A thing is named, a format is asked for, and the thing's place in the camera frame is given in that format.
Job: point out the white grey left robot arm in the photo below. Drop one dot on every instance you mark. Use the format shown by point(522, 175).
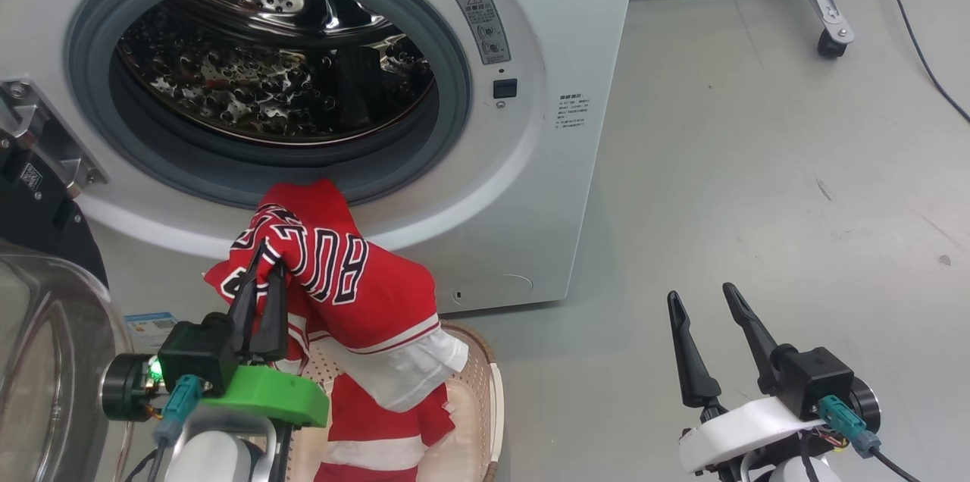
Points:
point(216, 459)

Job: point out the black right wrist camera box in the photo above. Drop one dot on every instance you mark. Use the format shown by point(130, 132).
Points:
point(815, 380)

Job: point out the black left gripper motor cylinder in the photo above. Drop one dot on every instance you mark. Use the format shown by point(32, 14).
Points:
point(125, 387)

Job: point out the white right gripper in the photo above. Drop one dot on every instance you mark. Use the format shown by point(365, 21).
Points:
point(743, 433)

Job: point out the cream perforated laundry basket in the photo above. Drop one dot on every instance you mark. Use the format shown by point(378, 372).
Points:
point(474, 406)

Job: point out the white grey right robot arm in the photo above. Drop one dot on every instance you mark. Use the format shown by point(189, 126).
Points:
point(796, 471)

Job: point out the blue white energy label sticker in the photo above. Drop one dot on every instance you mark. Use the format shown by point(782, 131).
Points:
point(151, 330)

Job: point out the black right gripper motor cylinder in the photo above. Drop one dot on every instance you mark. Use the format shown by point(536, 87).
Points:
point(866, 406)

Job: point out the dark round glass washer door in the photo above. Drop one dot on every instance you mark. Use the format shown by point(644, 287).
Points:
point(38, 232)

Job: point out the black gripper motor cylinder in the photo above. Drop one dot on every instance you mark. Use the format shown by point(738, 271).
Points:
point(866, 406)
point(125, 387)

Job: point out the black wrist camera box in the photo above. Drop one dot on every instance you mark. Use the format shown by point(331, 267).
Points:
point(815, 380)
point(197, 353)

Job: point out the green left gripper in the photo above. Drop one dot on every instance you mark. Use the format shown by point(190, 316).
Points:
point(280, 395)

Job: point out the red basketball jersey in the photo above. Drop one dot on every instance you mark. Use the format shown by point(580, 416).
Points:
point(364, 285)

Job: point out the grey warning label sticker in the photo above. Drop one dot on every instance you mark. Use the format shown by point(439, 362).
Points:
point(483, 26)

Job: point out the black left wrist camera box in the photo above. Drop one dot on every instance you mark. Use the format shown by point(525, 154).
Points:
point(197, 353)

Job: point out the white front-load washing machine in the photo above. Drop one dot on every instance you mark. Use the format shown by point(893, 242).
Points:
point(530, 186)

